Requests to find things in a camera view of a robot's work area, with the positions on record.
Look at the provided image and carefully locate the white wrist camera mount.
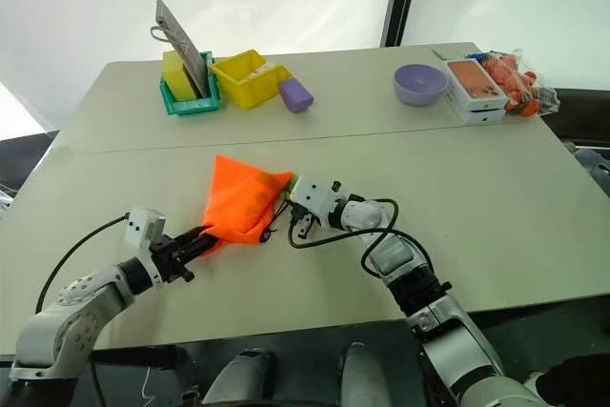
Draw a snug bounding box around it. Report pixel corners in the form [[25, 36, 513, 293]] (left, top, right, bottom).
[[124, 208, 167, 250], [289, 174, 345, 228]]

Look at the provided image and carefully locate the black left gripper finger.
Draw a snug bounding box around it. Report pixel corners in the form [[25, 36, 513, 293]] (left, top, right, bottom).
[[183, 236, 225, 266], [176, 224, 212, 249]]

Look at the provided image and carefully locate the purple sponge block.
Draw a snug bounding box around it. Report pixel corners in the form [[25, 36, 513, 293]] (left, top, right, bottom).
[[278, 76, 315, 115]]

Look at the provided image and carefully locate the white box with orange print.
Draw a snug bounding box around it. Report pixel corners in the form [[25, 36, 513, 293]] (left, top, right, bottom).
[[441, 57, 510, 126]]

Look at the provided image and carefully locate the grey bundle beside table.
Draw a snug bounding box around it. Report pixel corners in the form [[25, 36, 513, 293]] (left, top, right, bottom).
[[564, 139, 610, 198]]

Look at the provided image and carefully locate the yellow plastic bin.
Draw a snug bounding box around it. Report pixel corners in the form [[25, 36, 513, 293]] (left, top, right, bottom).
[[209, 49, 293, 111]]

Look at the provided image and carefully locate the orange fabric pouch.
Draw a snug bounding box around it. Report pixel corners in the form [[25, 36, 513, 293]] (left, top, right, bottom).
[[198, 154, 295, 259]]

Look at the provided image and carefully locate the black pouch drawstring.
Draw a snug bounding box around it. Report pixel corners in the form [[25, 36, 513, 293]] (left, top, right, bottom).
[[258, 200, 293, 244]]

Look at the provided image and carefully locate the purple bowl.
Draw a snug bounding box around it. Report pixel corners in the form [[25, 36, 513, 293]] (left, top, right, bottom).
[[393, 63, 450, 107]]

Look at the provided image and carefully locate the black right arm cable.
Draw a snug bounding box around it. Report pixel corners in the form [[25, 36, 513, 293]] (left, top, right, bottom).
[[288, 196, 435, 279]]

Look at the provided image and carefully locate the clear bag of orange items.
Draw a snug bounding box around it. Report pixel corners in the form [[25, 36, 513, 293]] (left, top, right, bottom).
[[478, 48, 561, 118]]

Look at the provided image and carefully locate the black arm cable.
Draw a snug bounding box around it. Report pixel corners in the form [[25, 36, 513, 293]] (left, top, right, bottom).
[[288, 196, 435, 279], [35, 213, 132, 315]]

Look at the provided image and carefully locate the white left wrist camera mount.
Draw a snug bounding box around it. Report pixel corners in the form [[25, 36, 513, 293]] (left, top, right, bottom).
[[124, 208, 167, 250]]

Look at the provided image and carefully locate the yellow sponge block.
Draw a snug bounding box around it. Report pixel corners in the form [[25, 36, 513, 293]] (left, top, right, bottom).
[[161, 51, 201, 102]]

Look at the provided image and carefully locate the green plastic bin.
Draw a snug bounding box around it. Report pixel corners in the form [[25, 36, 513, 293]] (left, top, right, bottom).
[[158, 51, 224, 117]]

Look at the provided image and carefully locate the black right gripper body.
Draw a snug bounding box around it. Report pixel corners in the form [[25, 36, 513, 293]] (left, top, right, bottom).
[[287, 204, 318, 242]]

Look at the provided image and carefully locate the grey flat panel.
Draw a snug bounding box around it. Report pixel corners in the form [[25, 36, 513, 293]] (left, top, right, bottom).
[[154, 0, 211, 98]]

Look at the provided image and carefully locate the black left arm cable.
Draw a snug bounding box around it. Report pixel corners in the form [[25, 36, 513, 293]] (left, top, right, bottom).
[[35, 213, 132, 315]]

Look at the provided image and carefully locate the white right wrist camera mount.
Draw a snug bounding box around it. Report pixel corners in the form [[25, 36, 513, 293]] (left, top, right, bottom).
[[289, 174, 345, 228]]

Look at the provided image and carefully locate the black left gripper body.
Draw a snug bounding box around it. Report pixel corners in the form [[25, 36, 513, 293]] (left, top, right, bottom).
[[152, 234, 196, 284]]

